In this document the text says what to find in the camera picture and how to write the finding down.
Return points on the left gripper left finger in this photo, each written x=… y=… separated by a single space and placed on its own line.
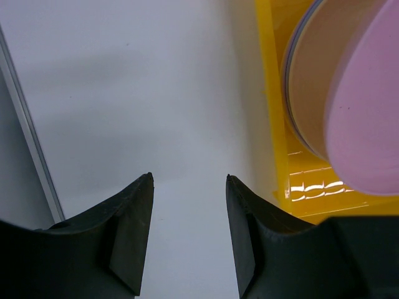
x=99 y=253

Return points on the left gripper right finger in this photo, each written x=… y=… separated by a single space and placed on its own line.
x=277 y=255

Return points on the pink plate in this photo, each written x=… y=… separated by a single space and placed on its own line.
x=361 y=114

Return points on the tan plate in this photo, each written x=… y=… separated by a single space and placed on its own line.
x=330 y=32

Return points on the yellow plastic bin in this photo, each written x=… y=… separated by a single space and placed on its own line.
x=307 y=187

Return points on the aluminium table frame rail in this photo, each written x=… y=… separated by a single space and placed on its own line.
x=16 y=94

